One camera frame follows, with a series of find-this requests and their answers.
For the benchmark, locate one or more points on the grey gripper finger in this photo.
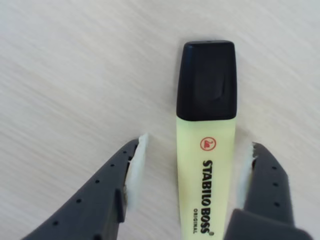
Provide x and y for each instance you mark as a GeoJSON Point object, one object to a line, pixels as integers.
{"type": "Point", "coordinates": [270, 200]}
{"type": "Point", "coordinates": [82, 212]}

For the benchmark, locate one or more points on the yellow highlighter with black cap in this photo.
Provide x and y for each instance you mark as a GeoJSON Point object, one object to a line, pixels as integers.
{"type": "Point", "coordinates": [205, 150]}

